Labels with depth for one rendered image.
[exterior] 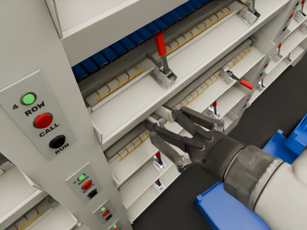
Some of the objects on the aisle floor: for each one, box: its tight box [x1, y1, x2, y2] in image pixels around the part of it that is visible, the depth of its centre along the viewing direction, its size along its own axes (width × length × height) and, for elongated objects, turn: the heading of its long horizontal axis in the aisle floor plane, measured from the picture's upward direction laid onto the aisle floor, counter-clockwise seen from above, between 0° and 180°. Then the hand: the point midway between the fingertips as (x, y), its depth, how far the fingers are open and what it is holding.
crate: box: [194, 181, 272, 230], centre depth 91 cm, size 30×20×8 cm
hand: (153, 115), depth 52 cm, fingers open, 3 cm apart
